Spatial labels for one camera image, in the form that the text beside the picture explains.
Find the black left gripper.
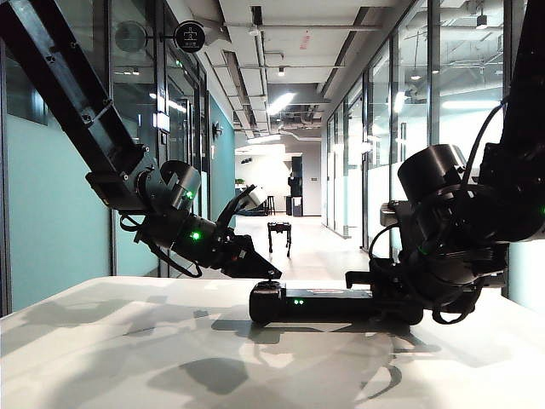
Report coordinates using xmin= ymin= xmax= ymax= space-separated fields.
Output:
xmin=135 ymin=212 xmax=284 ymax=279

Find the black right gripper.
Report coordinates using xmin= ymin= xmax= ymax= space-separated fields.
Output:
xmin=345 ymin=241 xmax=483 ymax=310

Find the black dual-joystick remote control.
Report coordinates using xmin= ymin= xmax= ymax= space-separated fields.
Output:
xmin=249 ymin=279 xmax=425 ymax=327

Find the black quadruped robot dog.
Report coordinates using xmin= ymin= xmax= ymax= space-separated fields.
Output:
xmin=267 ymin=221 xmax=294 ymax=258

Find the tall black cabinet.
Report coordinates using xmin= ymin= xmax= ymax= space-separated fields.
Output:
xmin=285 ymin=156 xmax=305 ymax=219

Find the long office ceiling light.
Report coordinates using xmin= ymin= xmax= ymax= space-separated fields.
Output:
xmin=441 ymin=100 xmax=503 ymax=111

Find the round black hanging sign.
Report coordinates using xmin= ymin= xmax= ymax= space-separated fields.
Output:
xmin=174 ymin=20 xmax=207 ymax=54

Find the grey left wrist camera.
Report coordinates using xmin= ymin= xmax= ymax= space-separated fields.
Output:
xmin=216 ymin=184 xmax=270 ymax=233

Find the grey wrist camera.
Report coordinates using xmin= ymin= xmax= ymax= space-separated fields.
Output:
xmin=216 ymin=184 xmax=270 ymax=233
xmin=379 ymin=199 xmax=408 ymax=228

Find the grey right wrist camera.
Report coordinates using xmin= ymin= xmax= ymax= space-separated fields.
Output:
xmin=379 ymin=199 xmax=408 ymax=228

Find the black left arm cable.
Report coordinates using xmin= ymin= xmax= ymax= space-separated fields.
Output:
xmin=118 ymin=212 xmax=204 ymax=279

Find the long black door handle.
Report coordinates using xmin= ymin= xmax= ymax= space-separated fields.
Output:
xmin=182 ymin=98 xmax=195 ymax=171

